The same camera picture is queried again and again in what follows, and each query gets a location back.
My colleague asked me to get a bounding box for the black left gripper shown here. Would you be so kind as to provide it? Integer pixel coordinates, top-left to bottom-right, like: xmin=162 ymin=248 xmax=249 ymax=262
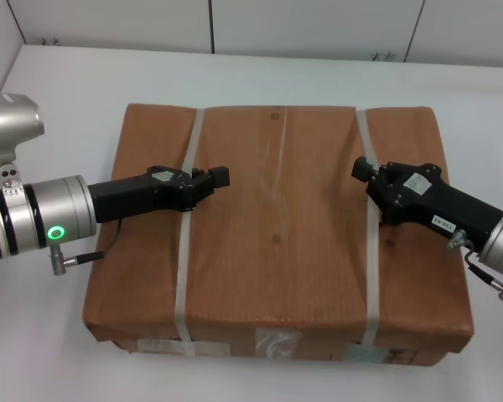
xmin=87 ymin=165 xmax=231 ymax=224

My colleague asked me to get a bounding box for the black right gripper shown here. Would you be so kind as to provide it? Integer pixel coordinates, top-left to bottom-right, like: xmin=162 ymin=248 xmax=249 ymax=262
xmin=350 ymin=156 xmax=503 ymax=252

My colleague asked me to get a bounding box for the translucent white packing strap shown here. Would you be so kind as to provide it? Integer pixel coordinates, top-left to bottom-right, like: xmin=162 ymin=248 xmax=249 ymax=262
xmin=355 ymin=108 xmax=383 ymax=347
xmin=174 ymin=107 xmax=207 ymax=343

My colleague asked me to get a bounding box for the brown cardboard box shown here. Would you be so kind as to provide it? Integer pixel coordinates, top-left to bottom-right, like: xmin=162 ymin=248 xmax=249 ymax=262
xmin=82 ymin=102 xmax=474 ymax=368

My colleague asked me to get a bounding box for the right arm cable with plug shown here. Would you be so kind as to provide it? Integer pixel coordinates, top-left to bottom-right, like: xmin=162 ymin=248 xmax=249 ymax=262
xmin=445 ymin=231 xmax=503 ymax=302

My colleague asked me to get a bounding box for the arm cable with plug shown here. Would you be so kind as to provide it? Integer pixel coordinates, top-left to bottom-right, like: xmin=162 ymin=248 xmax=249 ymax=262
xmin=445 ymin=231 xmax=503 ymax=302
xmin=49 ymin=220 xmax=123 ymax=276

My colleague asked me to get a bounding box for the left arm cable with plug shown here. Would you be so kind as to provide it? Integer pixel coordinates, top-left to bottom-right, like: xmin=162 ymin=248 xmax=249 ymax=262
xmin=49 ymin=220 xmax=123 ymax=276

